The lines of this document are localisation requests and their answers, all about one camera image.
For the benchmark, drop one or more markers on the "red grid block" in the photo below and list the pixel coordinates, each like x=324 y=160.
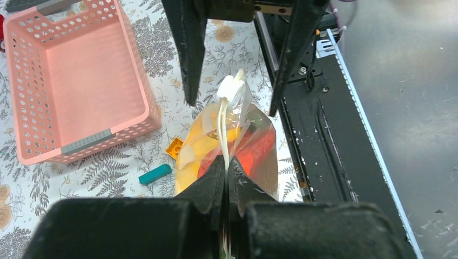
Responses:
x=1 y=27

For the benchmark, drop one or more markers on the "teal small brick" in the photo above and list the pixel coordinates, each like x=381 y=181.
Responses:
x=155 y=174

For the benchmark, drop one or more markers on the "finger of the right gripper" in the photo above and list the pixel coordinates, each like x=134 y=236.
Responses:
x=304 y=19
x=187 y=20

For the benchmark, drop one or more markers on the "dark grey baseplate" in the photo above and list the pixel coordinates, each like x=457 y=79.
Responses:
x=20 y=5

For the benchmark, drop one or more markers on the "orange carrot toy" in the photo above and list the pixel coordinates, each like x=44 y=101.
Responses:
x=251 y=151

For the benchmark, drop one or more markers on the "clear zip top bag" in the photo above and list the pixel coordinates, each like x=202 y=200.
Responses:
x=227 y=160

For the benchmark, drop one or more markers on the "yellow pepper toy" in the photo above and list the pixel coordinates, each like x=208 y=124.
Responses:
x=203 y=135

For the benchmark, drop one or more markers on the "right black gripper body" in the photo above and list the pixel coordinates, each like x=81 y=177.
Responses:
x=245 y=10

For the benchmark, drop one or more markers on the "orange square brick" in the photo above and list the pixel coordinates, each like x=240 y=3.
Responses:
x=174 y=148

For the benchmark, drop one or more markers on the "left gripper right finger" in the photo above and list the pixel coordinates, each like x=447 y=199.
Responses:
x=267 y=228

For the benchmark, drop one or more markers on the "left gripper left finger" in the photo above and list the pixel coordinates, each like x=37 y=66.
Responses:
x=186 y=226

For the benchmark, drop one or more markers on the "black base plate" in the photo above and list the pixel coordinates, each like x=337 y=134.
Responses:
x=333 y=147

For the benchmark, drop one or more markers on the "pink plastic basket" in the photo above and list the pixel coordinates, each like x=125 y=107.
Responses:
x=78 y=86

